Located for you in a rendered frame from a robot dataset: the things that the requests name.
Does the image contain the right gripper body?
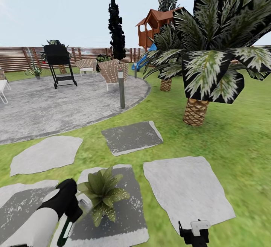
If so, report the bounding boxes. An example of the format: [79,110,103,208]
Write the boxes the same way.
[183,229,209,247]

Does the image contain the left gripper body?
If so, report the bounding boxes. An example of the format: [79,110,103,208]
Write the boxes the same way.
[64,200,83,224]

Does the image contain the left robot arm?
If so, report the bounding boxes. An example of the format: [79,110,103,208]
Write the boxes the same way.
[0,178,92,247]

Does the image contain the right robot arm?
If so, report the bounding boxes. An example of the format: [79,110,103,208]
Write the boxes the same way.
[179,220,211,247]

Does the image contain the insectifuge atomizer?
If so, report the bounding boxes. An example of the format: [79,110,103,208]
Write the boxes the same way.
[57,218,73,247]

